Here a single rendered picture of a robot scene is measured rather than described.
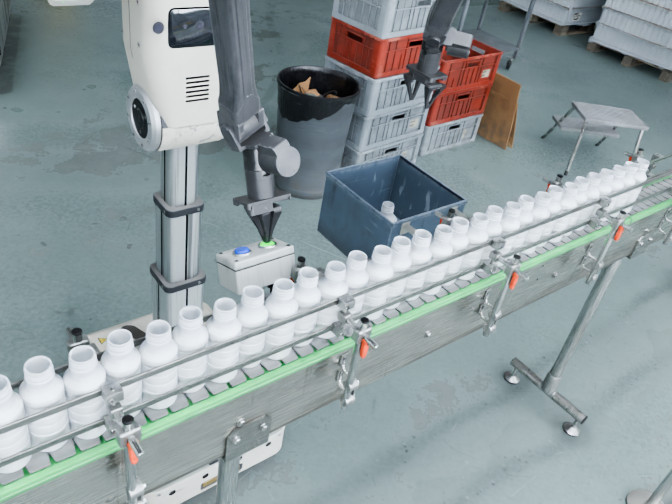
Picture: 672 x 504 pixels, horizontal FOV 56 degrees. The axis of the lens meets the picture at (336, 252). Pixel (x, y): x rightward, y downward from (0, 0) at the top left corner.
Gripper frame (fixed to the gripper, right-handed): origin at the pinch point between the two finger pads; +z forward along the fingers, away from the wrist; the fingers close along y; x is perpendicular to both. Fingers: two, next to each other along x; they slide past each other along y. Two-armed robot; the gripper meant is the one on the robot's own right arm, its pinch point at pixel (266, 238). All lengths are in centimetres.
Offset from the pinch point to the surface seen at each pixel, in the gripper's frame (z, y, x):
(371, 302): 13.5, 13.5, -16.5
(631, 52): 13, 624, 257
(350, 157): 37, 171, 184
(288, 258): 3.9, 2.3, -4.1
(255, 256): 1.5, -5.1, -3.8
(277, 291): 2.9, -9.7, -18.6
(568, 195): 5, 79, -19
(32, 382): 4, -51, -18
